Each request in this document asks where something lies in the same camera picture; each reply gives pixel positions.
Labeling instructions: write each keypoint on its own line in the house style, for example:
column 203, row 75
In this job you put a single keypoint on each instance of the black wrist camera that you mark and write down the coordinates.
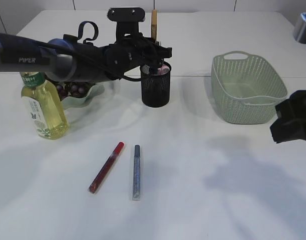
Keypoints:
column 127, row 22
column 299, row 32

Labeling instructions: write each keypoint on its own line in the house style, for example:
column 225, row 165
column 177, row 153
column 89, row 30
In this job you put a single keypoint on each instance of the pale green wavy plate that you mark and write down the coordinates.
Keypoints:
column 71, row 102

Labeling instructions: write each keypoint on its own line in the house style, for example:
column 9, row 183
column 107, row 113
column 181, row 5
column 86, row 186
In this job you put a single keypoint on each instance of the black mesh pen cup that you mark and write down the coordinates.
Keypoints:
column 155, row 90

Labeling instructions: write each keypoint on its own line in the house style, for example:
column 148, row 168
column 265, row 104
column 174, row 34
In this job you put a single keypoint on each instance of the pink purple scissors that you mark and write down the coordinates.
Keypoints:
column 161, row 71

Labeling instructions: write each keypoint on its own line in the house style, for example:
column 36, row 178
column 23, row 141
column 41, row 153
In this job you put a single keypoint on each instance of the red glitter pen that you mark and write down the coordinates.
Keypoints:
column 100, row 177

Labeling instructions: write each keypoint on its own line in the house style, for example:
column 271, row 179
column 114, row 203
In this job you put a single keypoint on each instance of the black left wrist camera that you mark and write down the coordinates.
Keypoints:
column 127, row 22

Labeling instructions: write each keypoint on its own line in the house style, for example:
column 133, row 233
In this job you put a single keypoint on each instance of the gold glitter pen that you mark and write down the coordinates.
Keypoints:
column 154, row 24

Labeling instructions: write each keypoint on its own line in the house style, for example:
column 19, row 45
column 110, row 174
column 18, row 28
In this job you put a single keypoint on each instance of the yellow tea bottle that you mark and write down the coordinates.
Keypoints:
column 43, row 104

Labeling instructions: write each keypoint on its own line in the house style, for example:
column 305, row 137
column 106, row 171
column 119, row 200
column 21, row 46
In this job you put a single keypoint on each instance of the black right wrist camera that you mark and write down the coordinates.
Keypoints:
column 299, row 32

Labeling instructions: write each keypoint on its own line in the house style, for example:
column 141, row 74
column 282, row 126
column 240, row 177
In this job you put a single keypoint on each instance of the green woven plastic basket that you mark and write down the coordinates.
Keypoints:
column 246, row 90

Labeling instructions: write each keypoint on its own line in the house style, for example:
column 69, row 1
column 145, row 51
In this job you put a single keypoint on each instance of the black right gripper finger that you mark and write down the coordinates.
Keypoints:
column 283, row 130
column 292, row 108

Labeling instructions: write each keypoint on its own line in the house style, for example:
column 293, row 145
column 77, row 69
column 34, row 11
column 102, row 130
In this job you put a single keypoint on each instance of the silver glitter pen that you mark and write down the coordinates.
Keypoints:
column 136, row 194

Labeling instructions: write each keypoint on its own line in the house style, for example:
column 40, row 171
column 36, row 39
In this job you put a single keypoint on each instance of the purple artificial grape bunch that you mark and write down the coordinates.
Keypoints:
column 72, row 89

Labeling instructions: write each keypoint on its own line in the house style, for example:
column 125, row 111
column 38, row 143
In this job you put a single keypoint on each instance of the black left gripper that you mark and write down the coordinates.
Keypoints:
column 130, row 52

